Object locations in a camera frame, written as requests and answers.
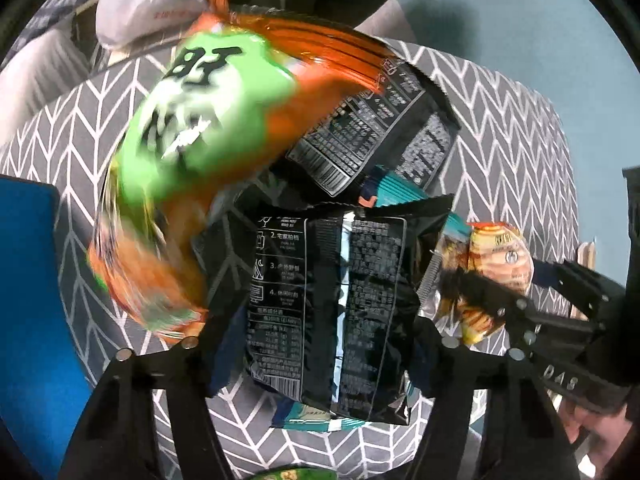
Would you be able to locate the blue-edged cardboard box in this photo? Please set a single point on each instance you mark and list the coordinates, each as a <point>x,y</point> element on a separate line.
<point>35,285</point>

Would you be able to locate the person's right hand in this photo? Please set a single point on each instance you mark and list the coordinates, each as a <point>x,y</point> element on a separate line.
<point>595,440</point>

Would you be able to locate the teal snack packet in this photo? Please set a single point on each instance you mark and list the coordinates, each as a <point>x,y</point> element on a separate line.
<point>310,417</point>
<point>400,185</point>

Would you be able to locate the orange yellow snack packet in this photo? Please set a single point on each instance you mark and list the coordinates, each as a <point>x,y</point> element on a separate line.
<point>500,255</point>

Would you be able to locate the black snack packet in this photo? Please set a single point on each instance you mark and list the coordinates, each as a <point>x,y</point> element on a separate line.
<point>350,310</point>
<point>375,125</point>

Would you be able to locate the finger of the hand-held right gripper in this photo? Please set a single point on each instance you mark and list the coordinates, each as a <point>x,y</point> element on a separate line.
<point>590,292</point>
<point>490,300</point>

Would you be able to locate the orange green snack bag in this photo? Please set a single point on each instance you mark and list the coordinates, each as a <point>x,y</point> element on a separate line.
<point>200,125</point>

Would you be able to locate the white plastic bag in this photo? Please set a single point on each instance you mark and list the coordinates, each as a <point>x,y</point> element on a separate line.
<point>145,5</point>

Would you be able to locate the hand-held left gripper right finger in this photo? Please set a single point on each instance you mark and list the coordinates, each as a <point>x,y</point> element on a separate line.
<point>425,360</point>

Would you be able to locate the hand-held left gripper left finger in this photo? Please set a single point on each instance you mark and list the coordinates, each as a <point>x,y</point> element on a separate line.
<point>220,365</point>

